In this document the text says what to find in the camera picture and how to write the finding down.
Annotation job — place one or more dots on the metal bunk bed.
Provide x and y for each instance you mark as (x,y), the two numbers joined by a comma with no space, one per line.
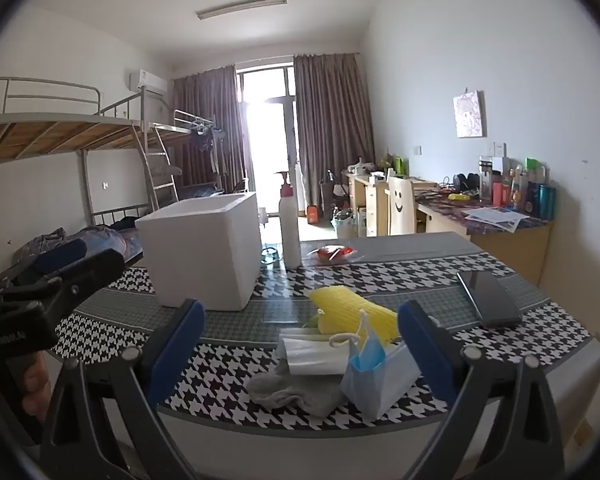
(45,132)
(180,135)

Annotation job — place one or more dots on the grey sock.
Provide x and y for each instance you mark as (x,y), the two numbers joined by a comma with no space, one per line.
(290,390)

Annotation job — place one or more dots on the white foam box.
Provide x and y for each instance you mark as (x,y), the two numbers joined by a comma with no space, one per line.
(195,250)

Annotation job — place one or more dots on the white air conditioner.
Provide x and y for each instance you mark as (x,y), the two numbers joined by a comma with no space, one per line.
(147,80)

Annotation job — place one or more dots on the wooden desk with patterned top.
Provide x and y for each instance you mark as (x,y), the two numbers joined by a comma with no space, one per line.
(510,250)

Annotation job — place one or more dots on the white packaged face mask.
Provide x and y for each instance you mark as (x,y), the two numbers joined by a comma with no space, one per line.
(312,357)

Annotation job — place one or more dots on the green packet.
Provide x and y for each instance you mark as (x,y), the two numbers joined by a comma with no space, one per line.
(401,165)

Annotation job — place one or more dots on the blue face mask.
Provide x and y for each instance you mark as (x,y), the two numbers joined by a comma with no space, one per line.
(375,385)

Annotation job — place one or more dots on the person's left hand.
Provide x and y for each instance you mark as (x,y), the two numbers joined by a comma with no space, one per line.
(37,385)

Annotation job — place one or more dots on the plain wooden desk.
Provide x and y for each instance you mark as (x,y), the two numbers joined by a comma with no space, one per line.
(375,210)

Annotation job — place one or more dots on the yellow desk item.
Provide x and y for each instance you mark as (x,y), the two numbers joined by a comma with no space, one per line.
(460,197)

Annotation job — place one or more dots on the printed papers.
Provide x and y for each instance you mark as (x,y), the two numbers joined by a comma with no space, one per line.
(495,217)

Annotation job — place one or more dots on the ceiling tube light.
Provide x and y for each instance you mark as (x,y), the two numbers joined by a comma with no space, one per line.
(240,6)

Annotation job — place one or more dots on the blue quilt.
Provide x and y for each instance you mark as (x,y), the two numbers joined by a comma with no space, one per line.
(105,237)

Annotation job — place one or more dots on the glass balcony door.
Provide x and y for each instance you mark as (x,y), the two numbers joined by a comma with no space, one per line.
(265,150)

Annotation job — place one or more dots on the wall poster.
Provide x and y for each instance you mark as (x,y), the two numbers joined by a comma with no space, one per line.
(469,115)

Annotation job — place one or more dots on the waste bin with bag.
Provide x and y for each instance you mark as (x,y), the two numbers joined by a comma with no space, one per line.
(342,222)

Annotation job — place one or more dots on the wooden smiley face chair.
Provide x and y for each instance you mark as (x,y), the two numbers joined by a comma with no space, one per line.
(399,205)

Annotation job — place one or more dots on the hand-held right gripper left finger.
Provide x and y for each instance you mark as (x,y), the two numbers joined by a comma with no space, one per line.
(177,345)

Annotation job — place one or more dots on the white pump lotion bottle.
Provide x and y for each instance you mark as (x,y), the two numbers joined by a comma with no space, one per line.
(290,230)

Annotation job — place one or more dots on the hanging dark clothes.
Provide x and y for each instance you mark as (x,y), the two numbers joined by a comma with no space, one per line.
(202,140)

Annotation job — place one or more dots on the orange container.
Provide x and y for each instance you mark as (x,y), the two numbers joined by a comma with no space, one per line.
(313,214)

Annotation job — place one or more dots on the black smartphone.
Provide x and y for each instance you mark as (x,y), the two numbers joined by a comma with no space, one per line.
(490,300)

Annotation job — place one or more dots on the row of toiletry bottles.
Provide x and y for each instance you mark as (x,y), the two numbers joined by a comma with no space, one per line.
(530,195)

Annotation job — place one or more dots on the navy mattress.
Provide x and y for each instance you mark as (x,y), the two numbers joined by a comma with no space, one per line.
(200,191)

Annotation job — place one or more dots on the yellow foam net sleeve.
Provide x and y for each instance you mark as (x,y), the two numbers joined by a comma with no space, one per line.
(352,310)

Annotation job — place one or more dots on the houndstooth tablecloth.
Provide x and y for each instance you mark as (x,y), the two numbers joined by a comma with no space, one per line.
(220,370)

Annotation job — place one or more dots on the blue liquid pump bottle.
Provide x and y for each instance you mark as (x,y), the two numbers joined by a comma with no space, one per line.
(270,256)

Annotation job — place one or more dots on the black round object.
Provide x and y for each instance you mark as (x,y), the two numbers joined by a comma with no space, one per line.
(466,182)

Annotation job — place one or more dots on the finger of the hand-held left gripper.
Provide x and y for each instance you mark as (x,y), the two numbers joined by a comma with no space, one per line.
(60,255)
(95,270)

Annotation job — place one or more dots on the brown curtain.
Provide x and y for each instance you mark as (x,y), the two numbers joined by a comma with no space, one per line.
(330,125)
(205,125)

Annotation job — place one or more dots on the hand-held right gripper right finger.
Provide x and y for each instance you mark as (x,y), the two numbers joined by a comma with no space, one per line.
(425,355)

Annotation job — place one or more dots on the red snack packet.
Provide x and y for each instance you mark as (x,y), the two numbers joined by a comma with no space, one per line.
(332,253)

